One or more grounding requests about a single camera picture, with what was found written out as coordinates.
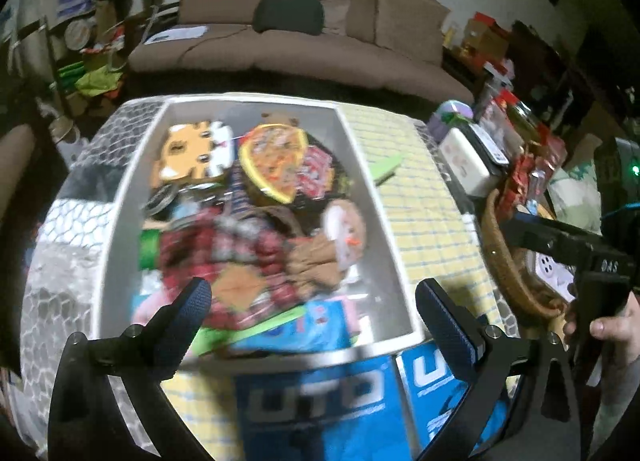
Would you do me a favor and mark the orange tiger plush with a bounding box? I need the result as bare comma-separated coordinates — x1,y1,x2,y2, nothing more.
151,121,235,188

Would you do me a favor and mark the blue uto box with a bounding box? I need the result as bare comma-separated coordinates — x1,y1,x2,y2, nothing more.
397,339,511,455
234,357,411,460

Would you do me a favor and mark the white power adapter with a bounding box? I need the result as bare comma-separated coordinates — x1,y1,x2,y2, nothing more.
533,252,575,303

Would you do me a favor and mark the green packet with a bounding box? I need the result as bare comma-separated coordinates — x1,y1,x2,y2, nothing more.
188,306,306,356

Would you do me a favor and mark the yellow checkered tablecloth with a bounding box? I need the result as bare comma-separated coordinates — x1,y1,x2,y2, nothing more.
162,103,506,460

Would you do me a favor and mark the white storage box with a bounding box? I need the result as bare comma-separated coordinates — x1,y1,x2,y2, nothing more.
91,94,424,373

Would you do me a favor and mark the white floral case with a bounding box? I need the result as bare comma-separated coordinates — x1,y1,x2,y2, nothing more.
439,128,496,198

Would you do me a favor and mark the small brown teddy bear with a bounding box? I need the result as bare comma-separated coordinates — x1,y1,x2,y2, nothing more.
262,112,299,127

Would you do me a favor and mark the black cushion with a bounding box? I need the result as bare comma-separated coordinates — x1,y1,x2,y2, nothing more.
252,0,324,36

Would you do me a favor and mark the instant noodle bowl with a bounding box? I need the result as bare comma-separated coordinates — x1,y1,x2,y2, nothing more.
239,123,337,205

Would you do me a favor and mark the person right hand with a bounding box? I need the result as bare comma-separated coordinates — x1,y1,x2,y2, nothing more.
562,290,640,437

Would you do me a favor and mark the purple cup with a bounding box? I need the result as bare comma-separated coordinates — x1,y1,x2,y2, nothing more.
426,100,473,143

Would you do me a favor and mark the wicker basket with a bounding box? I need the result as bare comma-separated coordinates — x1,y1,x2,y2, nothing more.
480,189,568,321

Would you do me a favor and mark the brown sofa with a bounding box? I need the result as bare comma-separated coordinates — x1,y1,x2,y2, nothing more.
129,0,473,103

